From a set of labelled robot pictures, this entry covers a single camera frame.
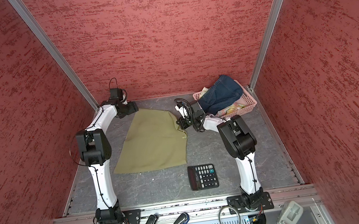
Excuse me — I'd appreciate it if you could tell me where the olive green skirt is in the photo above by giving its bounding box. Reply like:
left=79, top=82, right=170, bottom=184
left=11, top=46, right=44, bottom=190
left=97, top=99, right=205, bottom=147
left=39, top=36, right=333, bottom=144
left=114, top=109, right=188, bottom=174

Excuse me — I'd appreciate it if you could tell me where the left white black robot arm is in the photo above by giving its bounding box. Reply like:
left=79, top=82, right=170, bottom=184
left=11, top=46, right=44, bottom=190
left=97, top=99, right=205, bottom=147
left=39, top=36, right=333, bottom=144
left=76, top=96, right=138, bottom=224

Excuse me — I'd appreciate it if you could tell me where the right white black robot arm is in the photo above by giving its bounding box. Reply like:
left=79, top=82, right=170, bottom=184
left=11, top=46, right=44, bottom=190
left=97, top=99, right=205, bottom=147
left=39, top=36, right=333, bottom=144
left=174, top=98, right=264, bottom=210

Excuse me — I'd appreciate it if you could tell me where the pastel patterned cloth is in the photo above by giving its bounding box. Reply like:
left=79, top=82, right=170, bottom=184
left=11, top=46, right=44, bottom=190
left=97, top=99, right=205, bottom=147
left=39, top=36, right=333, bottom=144
left=217, top=102, right=246, bottom=117

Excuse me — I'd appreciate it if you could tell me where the blue denim skirt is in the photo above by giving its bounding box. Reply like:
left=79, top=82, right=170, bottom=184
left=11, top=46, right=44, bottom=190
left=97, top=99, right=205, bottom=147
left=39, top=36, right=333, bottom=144
left=198, top=75, right=243, bottom=115

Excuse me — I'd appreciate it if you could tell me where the pink plastic basket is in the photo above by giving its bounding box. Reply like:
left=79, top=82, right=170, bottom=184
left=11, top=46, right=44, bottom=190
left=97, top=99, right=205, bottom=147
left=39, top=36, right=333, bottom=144
left=193, top=76, right=257, bottom=129

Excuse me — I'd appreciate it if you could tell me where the black desk calculator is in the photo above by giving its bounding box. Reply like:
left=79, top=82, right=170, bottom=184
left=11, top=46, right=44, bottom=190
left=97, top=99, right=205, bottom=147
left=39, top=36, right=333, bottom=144
left=187, top=164, right=219, bottom=191

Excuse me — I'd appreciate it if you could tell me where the right small circuit board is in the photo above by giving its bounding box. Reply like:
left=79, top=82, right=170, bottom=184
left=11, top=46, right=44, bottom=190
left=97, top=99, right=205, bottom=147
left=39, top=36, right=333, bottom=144
left=245, top=214, right=267, bottom=224

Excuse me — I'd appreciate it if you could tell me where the grey plastic dispenser box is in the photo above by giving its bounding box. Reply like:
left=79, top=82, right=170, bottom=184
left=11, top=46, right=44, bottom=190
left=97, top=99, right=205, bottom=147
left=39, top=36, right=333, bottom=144
left=276, top=200, right=304, bottom=224

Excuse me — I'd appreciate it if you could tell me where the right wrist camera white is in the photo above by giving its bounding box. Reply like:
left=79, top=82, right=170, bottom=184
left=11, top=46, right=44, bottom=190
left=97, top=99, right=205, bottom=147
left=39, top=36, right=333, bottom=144
left=175, top=102, right=190, bottom=119

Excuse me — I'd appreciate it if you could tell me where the grey coiled cable ring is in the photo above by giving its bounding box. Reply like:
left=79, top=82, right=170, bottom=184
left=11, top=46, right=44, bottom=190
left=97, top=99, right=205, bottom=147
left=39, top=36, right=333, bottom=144
left=217, top=205, right=242, bottom=224

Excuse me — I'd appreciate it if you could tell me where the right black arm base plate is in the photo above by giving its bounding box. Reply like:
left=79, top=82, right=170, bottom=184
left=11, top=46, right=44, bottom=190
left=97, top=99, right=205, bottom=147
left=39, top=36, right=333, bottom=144
left=226, top=191, right=274, bottom=213

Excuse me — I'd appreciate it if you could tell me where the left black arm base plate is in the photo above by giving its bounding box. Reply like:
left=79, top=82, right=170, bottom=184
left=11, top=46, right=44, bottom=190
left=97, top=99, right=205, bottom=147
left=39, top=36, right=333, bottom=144
left=93, top=209, right=141, bottom=224

